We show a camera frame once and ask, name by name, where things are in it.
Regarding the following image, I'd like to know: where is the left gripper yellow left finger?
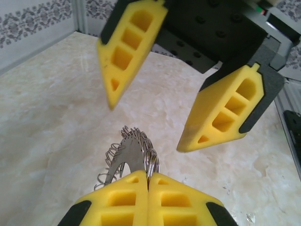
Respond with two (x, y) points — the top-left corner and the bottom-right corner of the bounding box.
(57, 170), (150, 226)

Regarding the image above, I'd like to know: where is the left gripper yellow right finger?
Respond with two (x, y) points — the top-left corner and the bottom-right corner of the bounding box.
(147, 172), (238, 226)

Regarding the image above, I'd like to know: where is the clear plastic scrap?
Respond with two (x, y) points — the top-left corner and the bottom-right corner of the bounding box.
(246, 210), (257, 224)

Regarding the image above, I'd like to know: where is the aluminium frame post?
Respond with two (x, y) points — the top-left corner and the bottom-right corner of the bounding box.
(73, 0), (89, 36)

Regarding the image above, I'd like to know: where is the aluminium back rail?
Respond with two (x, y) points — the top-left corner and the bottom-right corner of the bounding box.
(0, 30), (79, 76)

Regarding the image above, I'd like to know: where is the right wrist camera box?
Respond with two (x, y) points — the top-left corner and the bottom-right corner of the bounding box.
(244, 0), (301, 71)

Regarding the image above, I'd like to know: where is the aluminium mounting rail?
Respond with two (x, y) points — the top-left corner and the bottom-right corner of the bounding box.
(272, 77), (301, 175)

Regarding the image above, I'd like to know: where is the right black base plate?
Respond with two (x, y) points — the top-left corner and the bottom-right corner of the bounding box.
(283, 109), (301, 173)

